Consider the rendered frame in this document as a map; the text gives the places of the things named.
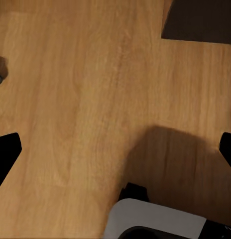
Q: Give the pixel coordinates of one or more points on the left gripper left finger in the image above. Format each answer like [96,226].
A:
[10,149]

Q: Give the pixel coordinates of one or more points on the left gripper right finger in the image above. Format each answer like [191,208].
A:
[225,146]

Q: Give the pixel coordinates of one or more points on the cabinet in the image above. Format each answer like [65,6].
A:
[197,20]

